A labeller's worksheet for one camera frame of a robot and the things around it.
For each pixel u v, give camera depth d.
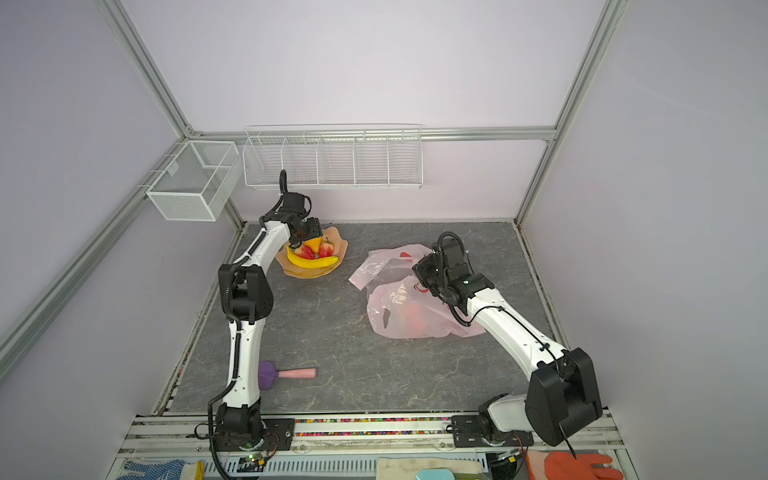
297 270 1.05
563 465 0.68
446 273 0.62
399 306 0.78
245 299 0.64
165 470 0.69
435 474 0.68
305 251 1.06
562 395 0.41
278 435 0.74
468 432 0.74
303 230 0.94
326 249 1.08
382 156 1.05
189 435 0.75
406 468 0.69
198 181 0.97
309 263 1.05
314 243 1.08
